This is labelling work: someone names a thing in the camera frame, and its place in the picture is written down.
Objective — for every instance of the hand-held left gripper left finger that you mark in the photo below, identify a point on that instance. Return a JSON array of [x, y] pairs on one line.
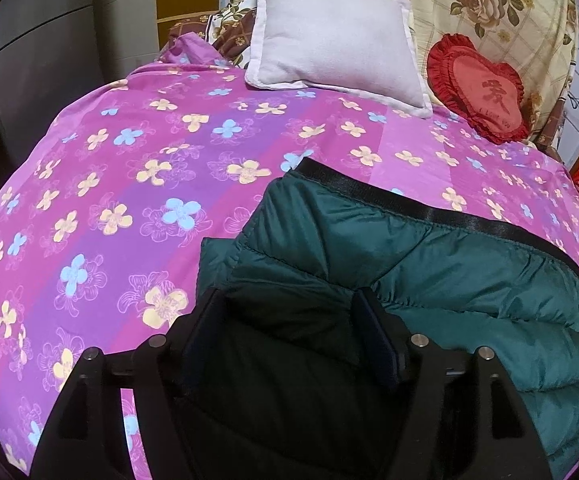
[[200, 332]]

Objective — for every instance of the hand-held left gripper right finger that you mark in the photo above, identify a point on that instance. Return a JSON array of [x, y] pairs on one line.
[[380, 345]]

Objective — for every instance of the dark green puffer jacket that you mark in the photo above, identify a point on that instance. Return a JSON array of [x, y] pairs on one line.
[[419, 260]]

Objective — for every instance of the pink floral bed sheet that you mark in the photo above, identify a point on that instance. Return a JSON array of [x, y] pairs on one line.
[[119, 160]]

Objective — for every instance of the red heart-shaped cushion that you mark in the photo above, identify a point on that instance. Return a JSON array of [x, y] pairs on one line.
[[484, 90]]

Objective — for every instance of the brown patterned quilt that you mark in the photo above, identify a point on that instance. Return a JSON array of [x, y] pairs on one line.
[[229, 25]]

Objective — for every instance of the white square pillow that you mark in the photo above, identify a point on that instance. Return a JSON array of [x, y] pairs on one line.
[[334, 35]]

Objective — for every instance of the grey cabinet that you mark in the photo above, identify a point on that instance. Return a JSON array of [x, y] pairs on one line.
[[39, 55]]

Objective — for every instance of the white cabinet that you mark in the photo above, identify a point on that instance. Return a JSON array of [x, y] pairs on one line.
[[127, 15]]

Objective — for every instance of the beige rose-print quilt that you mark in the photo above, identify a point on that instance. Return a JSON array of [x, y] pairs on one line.
[[494, 5]]

